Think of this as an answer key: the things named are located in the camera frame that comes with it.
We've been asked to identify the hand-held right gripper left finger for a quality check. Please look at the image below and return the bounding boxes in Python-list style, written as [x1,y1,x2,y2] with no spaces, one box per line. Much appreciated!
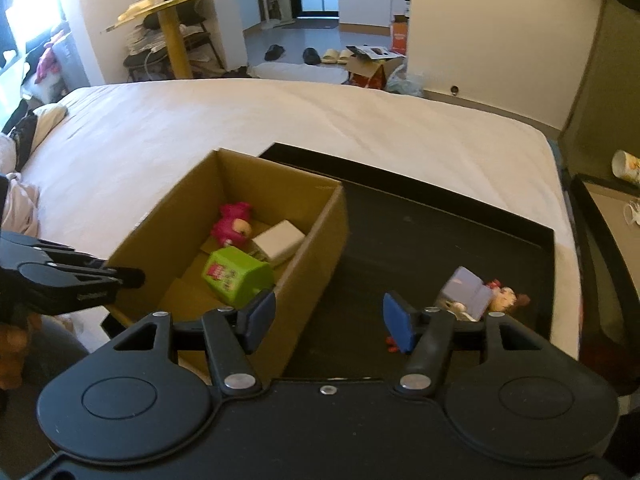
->
[111,290,277,401]

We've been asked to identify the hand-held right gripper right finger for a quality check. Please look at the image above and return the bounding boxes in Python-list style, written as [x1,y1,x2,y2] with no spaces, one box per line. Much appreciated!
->
[383,291,548,401]

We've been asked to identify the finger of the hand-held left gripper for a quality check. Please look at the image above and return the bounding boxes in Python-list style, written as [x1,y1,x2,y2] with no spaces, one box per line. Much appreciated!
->
[102,265,146,291]

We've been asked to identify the green hexagonal container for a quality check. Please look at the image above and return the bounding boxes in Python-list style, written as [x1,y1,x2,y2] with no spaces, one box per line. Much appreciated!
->
[201,246,275,309]

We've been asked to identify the white charger plug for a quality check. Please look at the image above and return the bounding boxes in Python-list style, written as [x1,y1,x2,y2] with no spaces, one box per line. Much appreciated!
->
[250,220,306,264]

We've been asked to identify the black tray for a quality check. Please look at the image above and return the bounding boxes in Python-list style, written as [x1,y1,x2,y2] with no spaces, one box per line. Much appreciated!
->
[100,142,557,381]

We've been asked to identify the pink plush toy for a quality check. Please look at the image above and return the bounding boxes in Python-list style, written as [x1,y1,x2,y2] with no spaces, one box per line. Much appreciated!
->
[210,202,253,248]

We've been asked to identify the person's left hand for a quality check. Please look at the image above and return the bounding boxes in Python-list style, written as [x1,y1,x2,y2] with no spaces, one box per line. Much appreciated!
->
[0,324,29,391]

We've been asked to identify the small white toy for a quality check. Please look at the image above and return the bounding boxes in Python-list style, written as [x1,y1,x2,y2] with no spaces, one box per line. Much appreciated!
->
[440,300,478,322]

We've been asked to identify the purple toy box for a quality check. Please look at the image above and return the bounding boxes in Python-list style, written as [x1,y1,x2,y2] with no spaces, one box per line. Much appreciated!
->
[434,266,493,321]

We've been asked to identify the small doll figurine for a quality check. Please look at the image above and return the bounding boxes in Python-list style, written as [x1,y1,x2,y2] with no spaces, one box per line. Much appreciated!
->
[482,278,532,313]

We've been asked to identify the beige bedding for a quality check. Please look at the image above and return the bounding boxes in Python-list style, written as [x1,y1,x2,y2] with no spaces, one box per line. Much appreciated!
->
[0,102,68,241]

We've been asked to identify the white bed mattress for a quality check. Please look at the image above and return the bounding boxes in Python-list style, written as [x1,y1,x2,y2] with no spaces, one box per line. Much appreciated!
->
[20,79,573,361]

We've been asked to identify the grey storage bin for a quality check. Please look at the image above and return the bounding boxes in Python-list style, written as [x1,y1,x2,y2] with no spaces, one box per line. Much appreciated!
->
[50,32,92,98]

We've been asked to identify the pink cloth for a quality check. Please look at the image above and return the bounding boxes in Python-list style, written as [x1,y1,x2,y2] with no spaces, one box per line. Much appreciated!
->
[35,30,68,83]

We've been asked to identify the black side table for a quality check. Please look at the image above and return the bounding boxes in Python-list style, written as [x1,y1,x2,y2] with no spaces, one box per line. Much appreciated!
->
[567,174,640,396]

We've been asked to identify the clear plastic bag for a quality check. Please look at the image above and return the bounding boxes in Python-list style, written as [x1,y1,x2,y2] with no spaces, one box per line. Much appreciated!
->
[387,62,426,97]

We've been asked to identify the stack of papers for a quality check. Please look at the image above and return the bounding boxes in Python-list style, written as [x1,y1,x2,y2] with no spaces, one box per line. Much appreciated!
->
[125,25,211,57]

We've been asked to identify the yellow round table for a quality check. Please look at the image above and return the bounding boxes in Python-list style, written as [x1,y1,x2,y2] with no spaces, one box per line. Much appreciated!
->
[100,0,236,80]

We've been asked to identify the cardboard box with flaps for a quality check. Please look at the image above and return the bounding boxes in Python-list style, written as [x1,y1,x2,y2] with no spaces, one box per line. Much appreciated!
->
[345,45,408,90]

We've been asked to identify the printed paper cup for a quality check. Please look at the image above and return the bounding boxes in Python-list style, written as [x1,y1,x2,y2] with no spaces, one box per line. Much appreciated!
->
[612,150,640,186]

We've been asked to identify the orange box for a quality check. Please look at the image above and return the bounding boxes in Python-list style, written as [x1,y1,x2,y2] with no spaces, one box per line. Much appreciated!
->
[390,15,410,56]

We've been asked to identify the olive chair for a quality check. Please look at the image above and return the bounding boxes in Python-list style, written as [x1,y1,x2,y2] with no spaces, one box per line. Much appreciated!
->
[557,0,640,181]

